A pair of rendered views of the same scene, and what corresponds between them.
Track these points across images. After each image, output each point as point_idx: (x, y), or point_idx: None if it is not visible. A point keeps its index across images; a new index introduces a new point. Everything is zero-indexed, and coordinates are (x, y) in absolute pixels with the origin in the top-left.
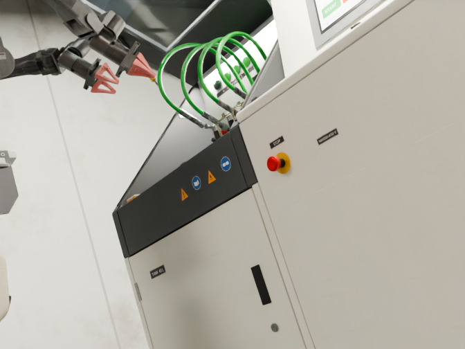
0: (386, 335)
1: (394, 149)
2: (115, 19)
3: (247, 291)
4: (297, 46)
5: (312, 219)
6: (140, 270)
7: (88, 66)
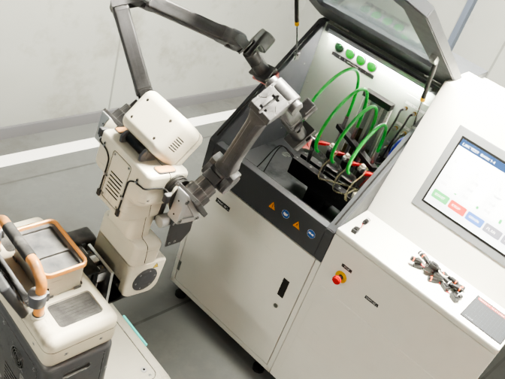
0: (324, 365)
1: (391, 341)
2: (312, 110)
3: (273, 280)
4: (404, 182)
5: (332, 307)
6: None
7: (264, 71)
